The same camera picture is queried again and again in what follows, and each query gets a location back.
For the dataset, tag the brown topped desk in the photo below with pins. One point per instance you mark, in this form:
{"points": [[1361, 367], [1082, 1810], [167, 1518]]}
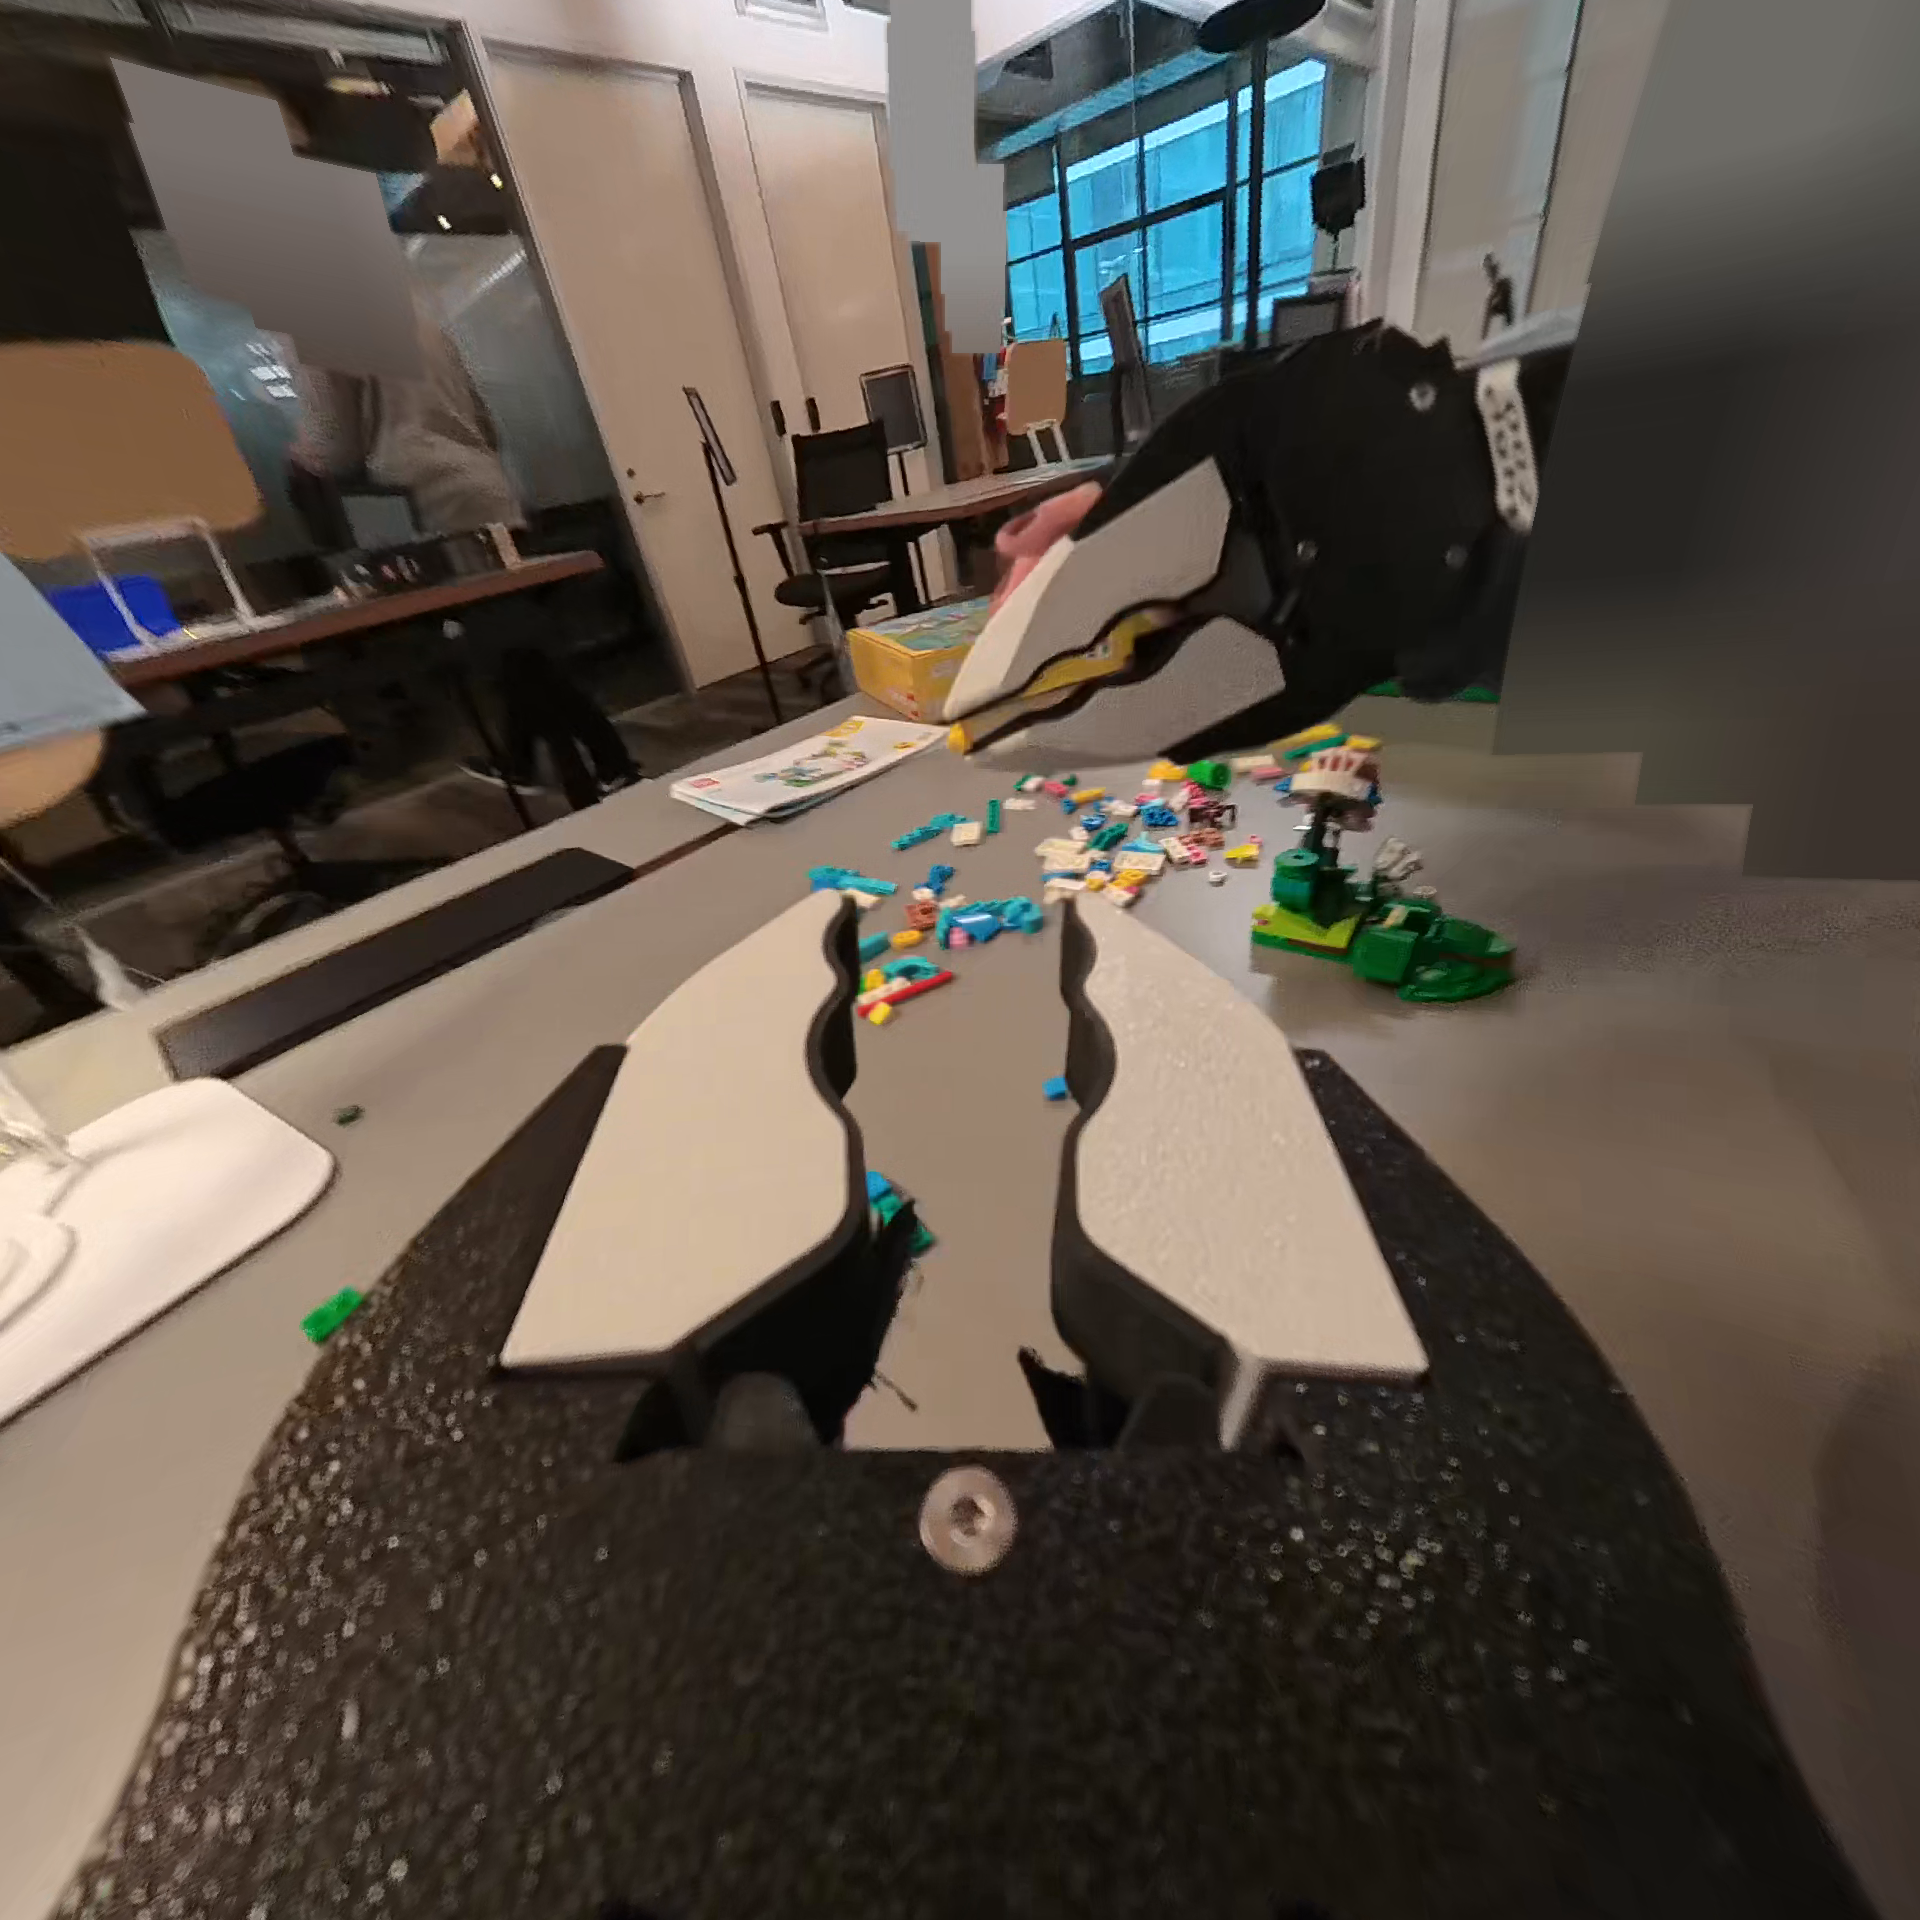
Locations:
{"points": [[362, 601]]}

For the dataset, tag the pale blue paper sheet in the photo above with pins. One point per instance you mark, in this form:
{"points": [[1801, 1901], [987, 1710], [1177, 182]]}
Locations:
{"points": [[54, 661]]}

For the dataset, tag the lego instruction booklet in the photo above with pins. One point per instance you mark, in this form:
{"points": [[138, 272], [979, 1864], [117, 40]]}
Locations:
{"points": [[811, 770]]}

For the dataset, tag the person's right hand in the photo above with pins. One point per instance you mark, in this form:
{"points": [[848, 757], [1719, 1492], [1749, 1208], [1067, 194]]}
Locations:
{"points": [[1044, 541]]}

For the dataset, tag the dark desk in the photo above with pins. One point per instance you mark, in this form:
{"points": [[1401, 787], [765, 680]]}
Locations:
{"points": [[944, 498]]}

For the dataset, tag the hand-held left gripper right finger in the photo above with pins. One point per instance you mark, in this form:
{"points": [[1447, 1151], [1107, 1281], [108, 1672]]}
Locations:
{"points": [[1217, 1168]]}

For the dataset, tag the black office chair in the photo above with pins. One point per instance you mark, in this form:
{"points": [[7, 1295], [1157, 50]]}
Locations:
{"points": [[842, 481]]}

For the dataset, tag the green lego plant build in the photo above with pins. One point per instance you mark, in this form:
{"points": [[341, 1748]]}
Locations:
{"points": [[1349, 928]]}

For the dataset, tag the pile of loose lego bricks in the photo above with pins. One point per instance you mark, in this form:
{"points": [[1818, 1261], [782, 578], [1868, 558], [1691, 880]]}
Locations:
{"points": [[1082, 854]]}

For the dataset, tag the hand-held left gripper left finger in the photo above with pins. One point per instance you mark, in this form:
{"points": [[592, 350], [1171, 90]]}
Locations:
{"points": [[705, 1154]]}

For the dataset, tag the large wooden panel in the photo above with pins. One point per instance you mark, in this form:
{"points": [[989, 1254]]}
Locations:
{"points": [[39, 771]]}

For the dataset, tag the black music stand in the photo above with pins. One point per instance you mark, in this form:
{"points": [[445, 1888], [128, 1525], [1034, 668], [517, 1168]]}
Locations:
{"points": [[714, 437]]}

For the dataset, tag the yellow lego box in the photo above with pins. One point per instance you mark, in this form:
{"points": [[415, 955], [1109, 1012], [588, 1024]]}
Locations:
{"points": [[908, 661]]}

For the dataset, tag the white door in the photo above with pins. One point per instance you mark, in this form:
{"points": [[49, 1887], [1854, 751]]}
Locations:
{"points": [[617, 375], [825, 270]]}

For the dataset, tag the green lego brick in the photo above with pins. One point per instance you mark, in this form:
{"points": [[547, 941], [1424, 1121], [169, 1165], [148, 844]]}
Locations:
{"points": [[329, 1315]]}

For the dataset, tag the clear acrylic stand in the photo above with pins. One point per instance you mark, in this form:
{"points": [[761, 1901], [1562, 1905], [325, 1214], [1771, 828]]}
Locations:
{"points": [[158, 578]]}

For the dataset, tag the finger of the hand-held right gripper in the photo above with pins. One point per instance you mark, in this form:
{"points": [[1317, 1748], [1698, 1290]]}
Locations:
{"points": [[1184, 698], [1109, 578]]}

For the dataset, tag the blue plastic bin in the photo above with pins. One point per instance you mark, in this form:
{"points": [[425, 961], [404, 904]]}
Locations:
{"points": [[99, 611]]}

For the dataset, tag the small wooden panel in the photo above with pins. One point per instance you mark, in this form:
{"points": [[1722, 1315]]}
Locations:
{"points": [[104, 434]]}

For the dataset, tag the teal lego plate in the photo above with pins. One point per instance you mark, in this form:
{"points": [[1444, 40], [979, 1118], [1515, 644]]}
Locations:
{"points": [[889, 1200]]}

